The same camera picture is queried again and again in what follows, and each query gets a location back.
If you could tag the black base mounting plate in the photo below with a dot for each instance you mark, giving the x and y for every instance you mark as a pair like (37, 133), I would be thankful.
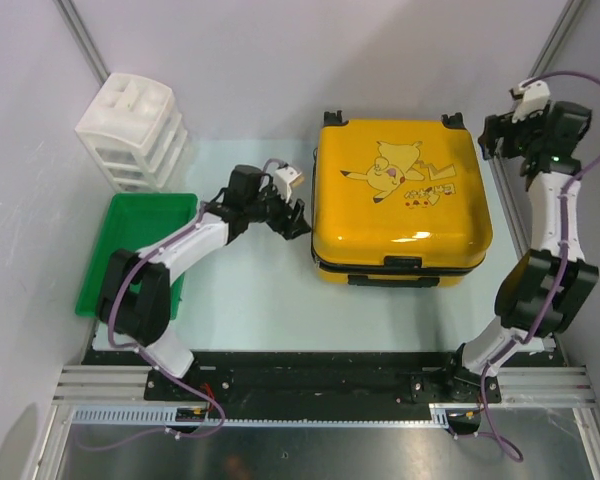
(331, 386)

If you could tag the yellow Pikachu hard-shell suitcase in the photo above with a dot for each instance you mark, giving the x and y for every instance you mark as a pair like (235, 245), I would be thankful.
(397, 202)

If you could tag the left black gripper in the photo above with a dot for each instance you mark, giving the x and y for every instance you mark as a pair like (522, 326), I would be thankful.
(284, 225)

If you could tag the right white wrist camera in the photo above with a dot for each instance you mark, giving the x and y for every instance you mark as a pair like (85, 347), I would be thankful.
(531, 96)

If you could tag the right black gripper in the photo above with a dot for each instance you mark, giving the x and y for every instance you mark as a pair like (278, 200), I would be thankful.
(509, 129)

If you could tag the aluminium frame rail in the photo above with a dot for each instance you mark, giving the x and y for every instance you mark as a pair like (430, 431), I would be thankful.
(142, 397)

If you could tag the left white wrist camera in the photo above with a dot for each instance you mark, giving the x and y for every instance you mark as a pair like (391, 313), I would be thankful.
(285, 179)

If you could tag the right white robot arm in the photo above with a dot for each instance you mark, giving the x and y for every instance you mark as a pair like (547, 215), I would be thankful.
(546, 289)

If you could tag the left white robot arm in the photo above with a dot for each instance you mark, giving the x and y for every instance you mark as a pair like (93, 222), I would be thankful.
(135, 297)

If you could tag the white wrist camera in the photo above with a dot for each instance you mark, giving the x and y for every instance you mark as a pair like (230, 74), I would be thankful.
(531, 96)
(285, 179)

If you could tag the green plastic tray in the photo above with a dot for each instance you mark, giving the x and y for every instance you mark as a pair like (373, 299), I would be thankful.
(133, 221)

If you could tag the white plastic drawer organizer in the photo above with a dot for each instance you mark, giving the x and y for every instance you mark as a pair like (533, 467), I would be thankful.
(135, 133)

